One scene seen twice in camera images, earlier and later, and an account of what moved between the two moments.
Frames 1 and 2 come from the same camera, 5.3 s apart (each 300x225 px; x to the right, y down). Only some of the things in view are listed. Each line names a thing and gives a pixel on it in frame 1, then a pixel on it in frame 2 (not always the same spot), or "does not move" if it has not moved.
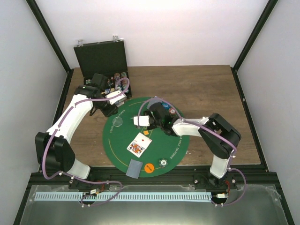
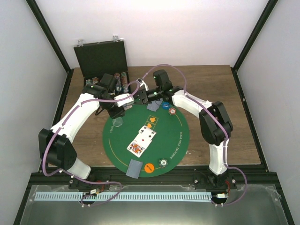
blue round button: [166, 105] does not move
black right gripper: [147, 113] to [142, 95]
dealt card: [153, 101] does not move
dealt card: [134, 168] does not move
